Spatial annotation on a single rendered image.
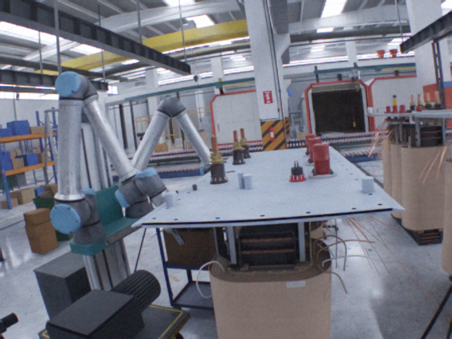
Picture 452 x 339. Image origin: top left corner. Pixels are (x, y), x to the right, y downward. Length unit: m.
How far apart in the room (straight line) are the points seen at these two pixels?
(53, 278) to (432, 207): 3.68
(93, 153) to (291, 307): 1.46
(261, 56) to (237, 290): 11.29
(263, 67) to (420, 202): 9.23
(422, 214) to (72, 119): 3.53
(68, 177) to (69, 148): 0.13
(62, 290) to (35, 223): 3.14
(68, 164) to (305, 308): 1.14
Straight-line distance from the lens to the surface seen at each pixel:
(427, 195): 3.85
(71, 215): 1.48
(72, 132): 1.46
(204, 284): 3.13
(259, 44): 12.22
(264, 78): 11.99
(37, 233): 5.20
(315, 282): 1.15
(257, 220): 0.85
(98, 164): 2.05
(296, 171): 1.25
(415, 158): 3.74
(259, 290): 1.14
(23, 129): 10.87
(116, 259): 2.19
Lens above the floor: 1.63
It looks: 7 degrees down
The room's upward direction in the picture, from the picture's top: 7 degrees counter-clockwise
